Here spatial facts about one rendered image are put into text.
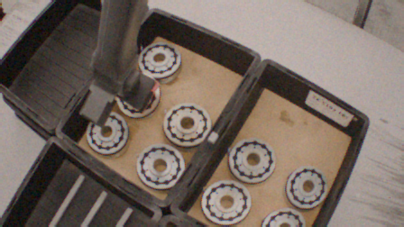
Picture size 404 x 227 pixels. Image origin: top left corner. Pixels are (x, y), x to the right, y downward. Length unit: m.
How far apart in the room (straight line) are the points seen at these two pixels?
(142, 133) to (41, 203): 0.32
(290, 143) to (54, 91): 0.60
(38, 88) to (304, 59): 0.78
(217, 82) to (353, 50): 0.54
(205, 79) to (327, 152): 0.34
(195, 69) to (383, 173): 0.62
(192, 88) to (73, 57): 0.34
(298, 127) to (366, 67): 0.44
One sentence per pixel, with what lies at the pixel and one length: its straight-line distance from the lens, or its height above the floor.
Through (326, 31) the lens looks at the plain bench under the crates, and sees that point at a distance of 1.33.
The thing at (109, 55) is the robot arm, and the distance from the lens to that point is 0.57.
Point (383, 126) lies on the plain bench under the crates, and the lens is 1.22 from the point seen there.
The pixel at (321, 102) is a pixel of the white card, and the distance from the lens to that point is 0.92.
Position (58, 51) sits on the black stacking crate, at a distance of 1.11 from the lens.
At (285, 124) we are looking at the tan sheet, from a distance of 0.95.
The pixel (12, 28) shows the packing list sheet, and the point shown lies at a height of 0.70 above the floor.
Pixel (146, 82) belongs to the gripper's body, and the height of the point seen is 0.98.
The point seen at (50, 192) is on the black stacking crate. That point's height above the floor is 0.83.
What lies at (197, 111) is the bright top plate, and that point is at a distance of 0.91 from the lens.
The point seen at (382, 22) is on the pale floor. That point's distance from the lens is 2.56.
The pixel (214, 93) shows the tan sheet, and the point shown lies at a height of 0.83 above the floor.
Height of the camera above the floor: 1.67
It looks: 63 degrees down
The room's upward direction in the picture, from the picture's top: 2 degrees clockwise
